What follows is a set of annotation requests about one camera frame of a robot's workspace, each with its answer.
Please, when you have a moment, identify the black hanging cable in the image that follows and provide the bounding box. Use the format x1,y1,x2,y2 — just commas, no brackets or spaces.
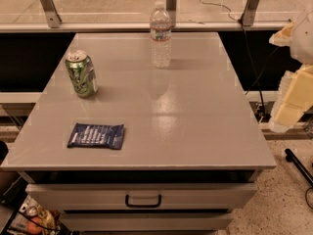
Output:
240,15,282,116

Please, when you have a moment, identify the green soda can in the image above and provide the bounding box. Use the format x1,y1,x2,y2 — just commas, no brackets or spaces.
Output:
65,50,98,98

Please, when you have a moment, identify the black metal floor leg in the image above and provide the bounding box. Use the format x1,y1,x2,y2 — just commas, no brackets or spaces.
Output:
285,149,313,187

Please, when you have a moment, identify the clear plastic water bottle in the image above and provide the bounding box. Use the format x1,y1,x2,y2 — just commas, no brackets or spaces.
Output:
150,1,171,68

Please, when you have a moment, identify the black drawer handle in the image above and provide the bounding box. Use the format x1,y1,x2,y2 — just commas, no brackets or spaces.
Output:
124,195,162,209

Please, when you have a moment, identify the blue rxbar blueberry wrapper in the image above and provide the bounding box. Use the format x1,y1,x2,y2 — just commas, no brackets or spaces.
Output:
67,123,124,150

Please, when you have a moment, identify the metal railing frame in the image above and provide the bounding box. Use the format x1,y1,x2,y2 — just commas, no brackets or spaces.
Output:
0,0,312,32

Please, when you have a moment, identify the clutter bin with snacks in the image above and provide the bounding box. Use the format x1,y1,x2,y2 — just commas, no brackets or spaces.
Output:
7,195,61,235

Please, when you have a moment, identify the grey drawer cabinet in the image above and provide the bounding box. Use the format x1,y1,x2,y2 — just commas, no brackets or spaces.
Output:
2,32,275,235

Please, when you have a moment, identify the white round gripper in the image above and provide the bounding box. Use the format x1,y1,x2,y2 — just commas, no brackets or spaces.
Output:
269,11,313,133

